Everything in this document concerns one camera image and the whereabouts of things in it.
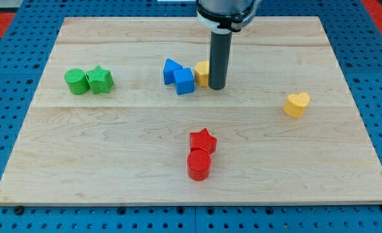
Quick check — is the yellow hexagon block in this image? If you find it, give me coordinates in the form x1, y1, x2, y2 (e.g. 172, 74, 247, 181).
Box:
194, 61, 209, 87

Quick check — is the yellow heart block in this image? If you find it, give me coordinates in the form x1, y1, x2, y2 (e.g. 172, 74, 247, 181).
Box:
282, 92, 310, 118

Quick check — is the red star block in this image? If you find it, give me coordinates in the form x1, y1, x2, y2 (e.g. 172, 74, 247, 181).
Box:
190, 128, 217, 155

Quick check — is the blue cube block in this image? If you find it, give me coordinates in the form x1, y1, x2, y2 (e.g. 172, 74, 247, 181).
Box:
174, 68, 195, 95

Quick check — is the red cylinder block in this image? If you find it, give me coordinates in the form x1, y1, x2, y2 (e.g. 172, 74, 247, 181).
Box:
186, 150, 211, 181

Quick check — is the light wooden board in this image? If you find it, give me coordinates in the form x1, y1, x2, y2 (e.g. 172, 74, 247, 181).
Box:
0, 17, 382, 206

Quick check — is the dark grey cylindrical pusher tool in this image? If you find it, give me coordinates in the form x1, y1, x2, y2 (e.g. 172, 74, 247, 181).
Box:
208, 32, 232, 90

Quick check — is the green star block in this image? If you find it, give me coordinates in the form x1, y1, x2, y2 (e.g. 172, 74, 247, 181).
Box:
85, 65, 114, 94

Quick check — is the green cylinder block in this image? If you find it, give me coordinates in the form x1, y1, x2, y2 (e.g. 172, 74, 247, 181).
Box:
64, 68, 90, 95

